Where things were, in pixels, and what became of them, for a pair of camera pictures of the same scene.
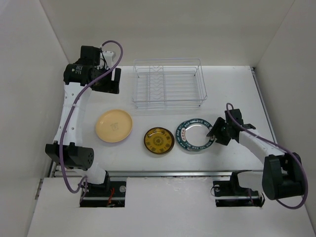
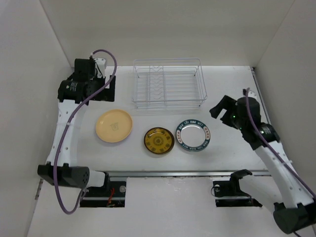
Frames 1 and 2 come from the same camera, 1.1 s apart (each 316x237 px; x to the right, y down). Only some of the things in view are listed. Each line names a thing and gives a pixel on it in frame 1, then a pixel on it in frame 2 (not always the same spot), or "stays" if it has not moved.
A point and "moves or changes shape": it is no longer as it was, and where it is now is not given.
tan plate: (113, 126) stays
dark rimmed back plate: (192, 134) moves or changes shape
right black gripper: (220, 139) to (227, 103)
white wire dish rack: (168, 85) stays
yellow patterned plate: (159, 140) stays
